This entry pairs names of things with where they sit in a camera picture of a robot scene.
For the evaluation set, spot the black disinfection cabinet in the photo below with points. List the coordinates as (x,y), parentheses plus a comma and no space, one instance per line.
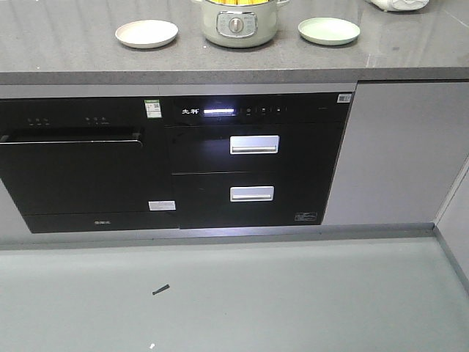
(198,129)

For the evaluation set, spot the white label sticker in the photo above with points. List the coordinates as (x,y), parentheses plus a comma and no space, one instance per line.
(162,205)

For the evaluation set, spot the green energy label sticker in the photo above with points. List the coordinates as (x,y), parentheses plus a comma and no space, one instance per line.
(153,108)

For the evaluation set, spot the black tape strip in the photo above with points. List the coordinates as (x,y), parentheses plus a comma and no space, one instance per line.
(160,289)

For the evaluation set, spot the white QR sticker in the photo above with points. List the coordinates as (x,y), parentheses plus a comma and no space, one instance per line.
(344,98)

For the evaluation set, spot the green electric cooking pot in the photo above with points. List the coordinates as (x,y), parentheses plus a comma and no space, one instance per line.
(234,26)

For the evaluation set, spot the black built-in dishwasher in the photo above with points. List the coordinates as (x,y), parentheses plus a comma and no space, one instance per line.
(85,164)

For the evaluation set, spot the cream white plate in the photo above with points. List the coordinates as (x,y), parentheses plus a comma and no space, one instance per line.
(146,34)

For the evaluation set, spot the light green plate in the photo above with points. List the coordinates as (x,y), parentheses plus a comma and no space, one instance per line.
(328,31)

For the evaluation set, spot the grey cabinet door panel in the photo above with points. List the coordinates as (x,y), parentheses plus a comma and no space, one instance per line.
(403,147)

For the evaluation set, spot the grey side cabinet panel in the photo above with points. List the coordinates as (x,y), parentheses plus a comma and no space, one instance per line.
(452,221)

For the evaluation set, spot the grey left cabinet panel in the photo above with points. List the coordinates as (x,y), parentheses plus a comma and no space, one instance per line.
(13,227)

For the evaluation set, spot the white rice cooker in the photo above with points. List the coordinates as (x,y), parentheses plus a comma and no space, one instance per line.
(399,5)

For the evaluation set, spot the silver lower drawer handle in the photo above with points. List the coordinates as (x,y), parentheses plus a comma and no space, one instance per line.
(252,194)

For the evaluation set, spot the silver drawer handle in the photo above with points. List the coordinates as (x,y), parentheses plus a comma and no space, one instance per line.
(252,194)
(241,145)

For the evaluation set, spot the silver upper drawer handle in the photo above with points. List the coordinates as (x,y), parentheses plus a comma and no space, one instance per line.
(241,145)

